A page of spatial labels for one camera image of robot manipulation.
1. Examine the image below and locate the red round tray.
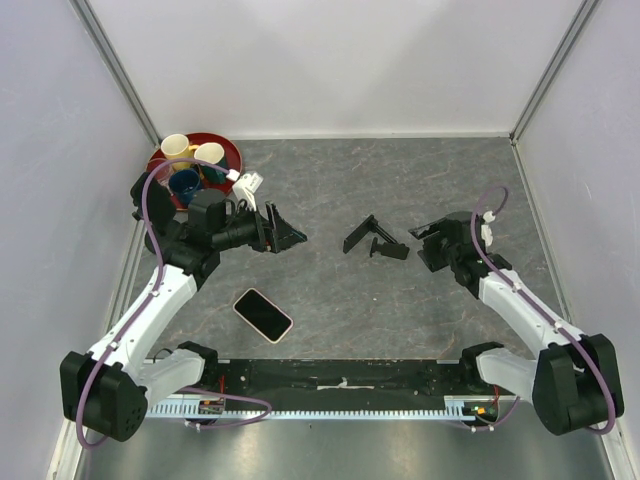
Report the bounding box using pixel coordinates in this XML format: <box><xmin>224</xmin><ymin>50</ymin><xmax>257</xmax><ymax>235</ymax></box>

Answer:
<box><xmin>146</xmin><ymin>132</ymin><xmax>244</xmax><ymax>212</ymax></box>

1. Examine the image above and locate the black round-base phone stand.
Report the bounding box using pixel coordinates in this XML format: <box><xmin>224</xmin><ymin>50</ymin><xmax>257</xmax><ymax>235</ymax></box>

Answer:
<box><xmin>130</xmin><ymin>172</ymin><xmax>179</xmax><ymax>236</ymax></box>

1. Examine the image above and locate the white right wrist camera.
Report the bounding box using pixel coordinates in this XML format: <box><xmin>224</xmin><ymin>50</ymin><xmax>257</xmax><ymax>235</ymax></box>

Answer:
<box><xmin>478</xmin><ymin>210</ymin><xmax>496</xmax><ymax>250</ymax></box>

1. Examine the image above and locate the light blue cable duct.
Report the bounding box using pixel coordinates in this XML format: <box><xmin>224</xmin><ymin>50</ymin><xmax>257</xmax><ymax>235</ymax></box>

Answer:
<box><xmin>146</xmin><ymin>395</ymin><xmax>497</xmax><ymax>421</ymax></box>

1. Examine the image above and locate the green mug white inside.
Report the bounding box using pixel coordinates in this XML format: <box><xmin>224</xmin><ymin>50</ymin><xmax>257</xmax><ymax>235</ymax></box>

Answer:
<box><xmin>194</xmin><ymin>142</ymin><xmax>228</xmax><ymax>185</ymax></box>

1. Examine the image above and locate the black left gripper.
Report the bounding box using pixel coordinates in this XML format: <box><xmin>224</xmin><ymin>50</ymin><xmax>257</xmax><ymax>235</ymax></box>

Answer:
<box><xmin>213</xmin><ymin>200</ymin><xmax>307</xmax><ymax>254</ymax></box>

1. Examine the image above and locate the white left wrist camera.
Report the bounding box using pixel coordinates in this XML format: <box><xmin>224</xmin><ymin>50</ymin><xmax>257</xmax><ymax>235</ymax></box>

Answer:
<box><xmin>226</xmin><ymin>169</ymin><xmax>264</xmax><ymax>211</ymax></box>

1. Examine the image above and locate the pink-cased smartphone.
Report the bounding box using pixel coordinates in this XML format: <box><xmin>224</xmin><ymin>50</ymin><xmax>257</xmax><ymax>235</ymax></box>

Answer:
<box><xmin>232</xmin><ymin>288</ymin><xmax>294</xmax><ymax>344</ymax></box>

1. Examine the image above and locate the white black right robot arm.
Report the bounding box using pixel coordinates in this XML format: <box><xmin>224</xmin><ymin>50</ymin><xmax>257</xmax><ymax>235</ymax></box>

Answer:
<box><xmin>410</xmin><ymin>211</ymin><xmax>625</xmax><ymax>435</ymax></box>

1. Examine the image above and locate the yellow mug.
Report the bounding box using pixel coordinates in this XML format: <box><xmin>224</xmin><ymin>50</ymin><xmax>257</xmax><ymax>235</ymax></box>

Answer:
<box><xmin>160</xmin><ymin>133</ymin><xmax>198</xmax><ymax>171</ymax></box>

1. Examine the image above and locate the dark blue mug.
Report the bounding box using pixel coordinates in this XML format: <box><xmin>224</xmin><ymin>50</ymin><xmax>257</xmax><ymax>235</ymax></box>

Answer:
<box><xmin>168</xmin><ymin>168</ymin><xmax>202</xmax><ymax>206</ymax></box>

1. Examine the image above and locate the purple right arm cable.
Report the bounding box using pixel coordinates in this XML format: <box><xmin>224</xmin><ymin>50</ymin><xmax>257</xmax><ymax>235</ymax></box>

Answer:
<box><xmin>452</xmin><ymin>185</ymin><xmax>619</xmax><ymax>432</ymax></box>

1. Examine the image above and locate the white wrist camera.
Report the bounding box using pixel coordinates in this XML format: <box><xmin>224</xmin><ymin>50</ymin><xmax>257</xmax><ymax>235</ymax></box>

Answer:
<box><xmin>226</xmin><ymin>169</ymin><xmax>264</xmax><ymax>211</ymax></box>
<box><xmin>478</xmin><ymin>210</ymin><xmax>496</xmax><ymax>250</ymax></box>

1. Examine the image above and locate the clear drinking glass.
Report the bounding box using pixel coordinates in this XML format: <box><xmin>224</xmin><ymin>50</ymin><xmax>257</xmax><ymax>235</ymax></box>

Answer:
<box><xmin>146</xmin><ymin>157</ymin><xmax>174</xmax><ymax>188</ymax></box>

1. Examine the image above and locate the black angled desk phone stand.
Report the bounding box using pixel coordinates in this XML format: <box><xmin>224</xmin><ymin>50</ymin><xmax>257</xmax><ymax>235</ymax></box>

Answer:
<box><xmin>342</xmin><ymin>215</ymin><xmax>410</xmax><ymax>260</ymax></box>

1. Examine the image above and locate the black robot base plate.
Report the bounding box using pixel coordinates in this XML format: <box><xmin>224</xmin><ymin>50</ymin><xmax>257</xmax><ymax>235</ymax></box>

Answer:
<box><xmin>195</xmin><ymin>359</ymin><xmax>495</xmax><ymax>410</ymax></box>

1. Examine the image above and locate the black smartphone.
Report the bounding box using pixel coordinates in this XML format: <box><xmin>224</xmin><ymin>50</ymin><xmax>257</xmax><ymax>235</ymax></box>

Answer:
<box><xmin>137</xmin><ymin>183</ymin><xmax>177</xmax><ymax>229</ymax></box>

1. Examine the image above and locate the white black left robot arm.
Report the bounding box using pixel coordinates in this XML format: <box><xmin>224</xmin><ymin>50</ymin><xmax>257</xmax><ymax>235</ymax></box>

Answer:
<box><xmin>60</xmin><ymin>190</ymin><xmax>307</xmax><ymax>448</ymax></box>

